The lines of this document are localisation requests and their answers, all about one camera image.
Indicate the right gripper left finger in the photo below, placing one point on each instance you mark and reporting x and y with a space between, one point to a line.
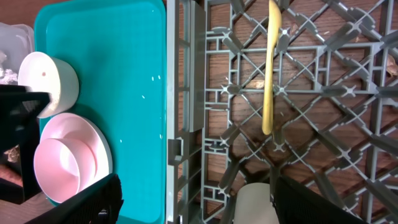
99 203

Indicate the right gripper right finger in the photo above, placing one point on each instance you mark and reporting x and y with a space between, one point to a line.
296 204

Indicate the white paper cup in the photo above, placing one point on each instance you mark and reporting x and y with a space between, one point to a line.
254 206

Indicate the white round plate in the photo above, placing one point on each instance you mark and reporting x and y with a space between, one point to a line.
72 126

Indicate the white bowl with crumbs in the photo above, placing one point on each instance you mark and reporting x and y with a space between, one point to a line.
40 72

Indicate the white napkin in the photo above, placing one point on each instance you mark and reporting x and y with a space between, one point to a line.
8 77

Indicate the yellow plastic spoon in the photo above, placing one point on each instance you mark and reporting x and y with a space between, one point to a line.
275 22

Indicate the grey dishwasher rack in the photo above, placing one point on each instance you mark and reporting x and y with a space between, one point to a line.
335 105

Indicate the black plastic tray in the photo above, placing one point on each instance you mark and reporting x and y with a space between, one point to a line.
18 182

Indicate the teal serving tray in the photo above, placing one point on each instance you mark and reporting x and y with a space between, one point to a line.
118 50

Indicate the clear plastic bin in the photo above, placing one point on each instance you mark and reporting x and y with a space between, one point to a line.
17 41

